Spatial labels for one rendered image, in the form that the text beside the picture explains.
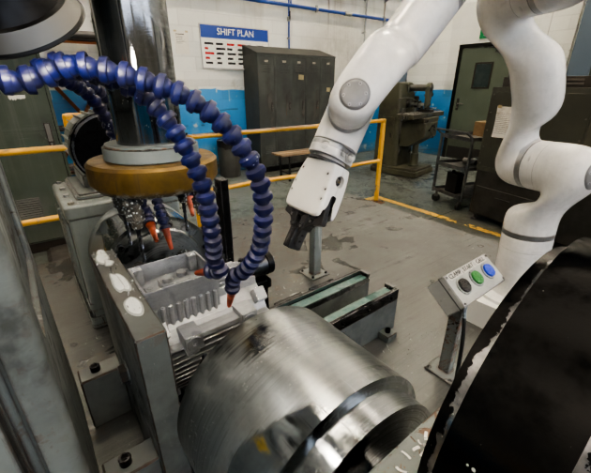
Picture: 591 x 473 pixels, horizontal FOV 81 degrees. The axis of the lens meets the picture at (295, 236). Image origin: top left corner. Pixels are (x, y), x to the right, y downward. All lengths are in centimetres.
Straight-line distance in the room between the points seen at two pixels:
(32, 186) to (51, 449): 338
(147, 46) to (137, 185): 17
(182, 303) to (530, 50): 84
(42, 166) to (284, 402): 353
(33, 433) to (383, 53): 64
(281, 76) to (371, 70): 563
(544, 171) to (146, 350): 89
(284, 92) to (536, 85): 546
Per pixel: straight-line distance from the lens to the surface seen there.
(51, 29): 25
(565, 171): 97
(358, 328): 92
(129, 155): 50
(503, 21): 95
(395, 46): 63
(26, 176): 378
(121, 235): 81
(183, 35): 603
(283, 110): 622
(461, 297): 75
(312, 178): 63
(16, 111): 371
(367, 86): 58
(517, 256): 108
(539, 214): 103
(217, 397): 42
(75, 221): 102
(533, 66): 93
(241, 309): 62
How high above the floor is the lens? 143
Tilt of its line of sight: 24 degrees down
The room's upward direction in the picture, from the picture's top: straight up
